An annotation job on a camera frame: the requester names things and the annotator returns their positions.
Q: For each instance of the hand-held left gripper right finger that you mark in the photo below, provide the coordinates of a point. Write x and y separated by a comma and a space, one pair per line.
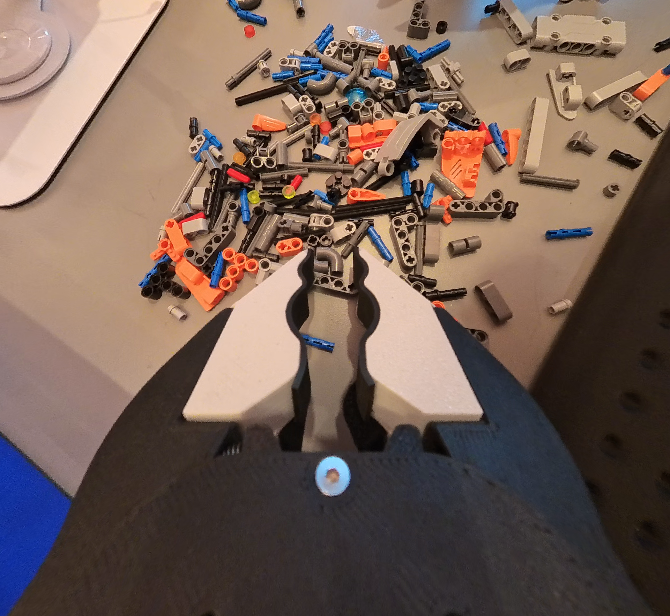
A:
419, 365

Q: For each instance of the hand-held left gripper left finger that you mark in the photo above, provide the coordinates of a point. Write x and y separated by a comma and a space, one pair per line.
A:
246, 365

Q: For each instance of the pile of plastic building pieces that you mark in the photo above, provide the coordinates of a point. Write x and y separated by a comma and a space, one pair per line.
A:
345, 156

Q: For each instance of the grey beam with black pin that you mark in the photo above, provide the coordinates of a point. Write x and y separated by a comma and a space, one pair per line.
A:
513, 20

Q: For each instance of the light grey panel piece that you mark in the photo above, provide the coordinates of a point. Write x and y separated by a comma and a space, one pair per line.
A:
578, 33

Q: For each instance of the small light grey bush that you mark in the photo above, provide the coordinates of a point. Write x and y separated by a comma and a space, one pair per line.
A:
560, 305
178, 313

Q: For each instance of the dark grey block piece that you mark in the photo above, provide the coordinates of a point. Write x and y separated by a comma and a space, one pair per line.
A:
494, 300

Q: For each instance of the grey cylinder connector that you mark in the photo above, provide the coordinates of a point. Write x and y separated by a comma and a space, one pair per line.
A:
466, 245

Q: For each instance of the long grey angled beam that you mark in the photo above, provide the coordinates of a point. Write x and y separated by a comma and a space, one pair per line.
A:
534, 140

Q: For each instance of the grey T connector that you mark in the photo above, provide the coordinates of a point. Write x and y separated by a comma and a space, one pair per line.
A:
582, 141

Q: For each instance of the curved grey panel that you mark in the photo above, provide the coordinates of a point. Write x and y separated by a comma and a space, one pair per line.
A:
565, 88

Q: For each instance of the short light grey beam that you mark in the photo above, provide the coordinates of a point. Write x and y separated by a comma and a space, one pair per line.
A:
516, 59

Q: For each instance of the black pin with grey connector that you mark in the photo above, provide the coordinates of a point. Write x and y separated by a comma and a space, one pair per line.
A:
628, 105

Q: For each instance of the grey straight beam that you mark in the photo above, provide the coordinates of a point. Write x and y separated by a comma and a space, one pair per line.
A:
612, 90

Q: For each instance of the dark grey angled beam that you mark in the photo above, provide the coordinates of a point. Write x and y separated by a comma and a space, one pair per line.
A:
419, 17

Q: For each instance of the small orange piece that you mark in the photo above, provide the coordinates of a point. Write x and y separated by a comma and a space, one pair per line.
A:
654, 80

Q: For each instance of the loose black pin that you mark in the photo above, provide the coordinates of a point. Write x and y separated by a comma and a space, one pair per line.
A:
663, 44

